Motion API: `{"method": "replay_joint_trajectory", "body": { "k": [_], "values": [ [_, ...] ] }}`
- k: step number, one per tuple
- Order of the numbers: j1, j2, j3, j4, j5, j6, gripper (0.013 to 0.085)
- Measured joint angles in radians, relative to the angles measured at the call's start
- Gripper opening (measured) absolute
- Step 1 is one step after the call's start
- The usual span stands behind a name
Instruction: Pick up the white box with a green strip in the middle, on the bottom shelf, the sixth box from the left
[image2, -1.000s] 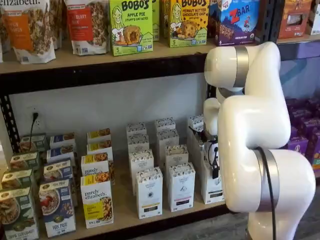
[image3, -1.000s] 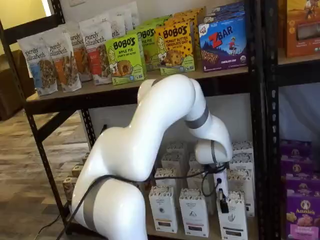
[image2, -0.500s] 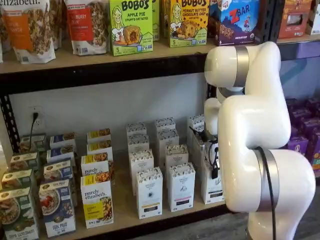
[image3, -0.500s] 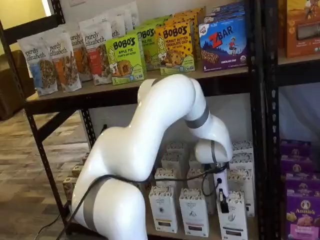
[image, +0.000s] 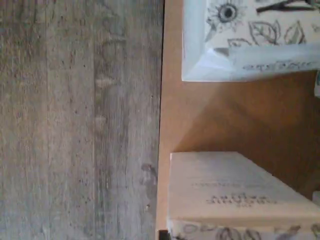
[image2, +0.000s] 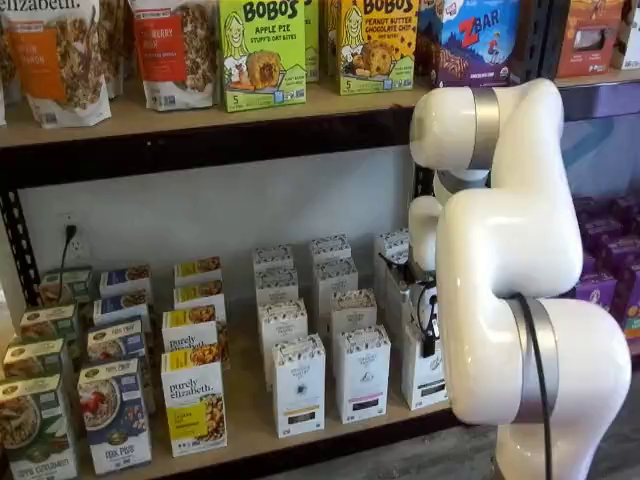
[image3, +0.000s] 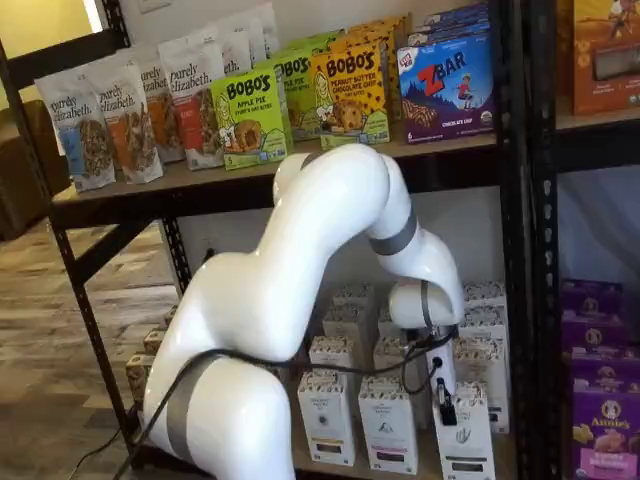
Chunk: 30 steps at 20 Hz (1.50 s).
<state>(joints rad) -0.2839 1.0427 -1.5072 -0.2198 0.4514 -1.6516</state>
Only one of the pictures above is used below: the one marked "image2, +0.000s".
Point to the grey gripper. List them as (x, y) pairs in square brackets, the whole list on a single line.
[(412, 295)]

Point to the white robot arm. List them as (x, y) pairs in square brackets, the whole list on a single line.
[(515, 240)]

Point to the white box pink strip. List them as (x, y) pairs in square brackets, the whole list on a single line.
[(364, 375), (336, 277), (330, 247), (352, 310)]

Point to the white box yellow strip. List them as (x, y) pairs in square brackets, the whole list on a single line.
[(282, 320), (300, 390), (276, 286), (272, 257)]

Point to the purple snack box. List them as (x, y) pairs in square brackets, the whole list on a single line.
[(629, 205), (585, 210), (622, 252), (605, 232), (595, 292)]

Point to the wooden shelf board with boxes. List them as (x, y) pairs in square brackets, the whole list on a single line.
[(245, 400)]

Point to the white yellow granola box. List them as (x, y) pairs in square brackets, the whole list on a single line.
[(199, 296), (190, 330), (197, 270), (195, 405)]

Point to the yellow Bobo's peanut butter box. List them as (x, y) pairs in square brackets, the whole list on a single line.
[(375, 50)]

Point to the purple Zbar box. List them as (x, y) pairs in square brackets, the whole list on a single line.
[(475, 45)]

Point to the blue cereal box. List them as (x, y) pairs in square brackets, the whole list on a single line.
[(120, 309), (117, 342), (115, 420), (125, 280)]

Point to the green Bobo's apple pie box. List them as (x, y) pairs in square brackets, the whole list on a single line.
[(262, 55)]

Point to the orange snack box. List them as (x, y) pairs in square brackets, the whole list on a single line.
[(590, 50)]

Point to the wooden shelf board with snacks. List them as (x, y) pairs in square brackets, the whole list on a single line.
[(150, 122)]

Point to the white snack box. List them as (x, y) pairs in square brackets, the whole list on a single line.
[(630, 45)]

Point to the green cereal box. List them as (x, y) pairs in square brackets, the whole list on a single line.
[(47, 322), (32, 357), (65, 285), (35, 430)]

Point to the red granola bag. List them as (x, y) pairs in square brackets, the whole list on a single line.
[(170, 55)]

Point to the brown granola bag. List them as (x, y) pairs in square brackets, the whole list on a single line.
[(114, 45)]

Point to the orange granola bag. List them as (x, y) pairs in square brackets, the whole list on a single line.
[(55, 65)]

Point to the black metal shelf frame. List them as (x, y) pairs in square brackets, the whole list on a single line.
[(200, 145)]

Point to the white wall outlet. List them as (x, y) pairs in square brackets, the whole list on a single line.
[(77, 246)]

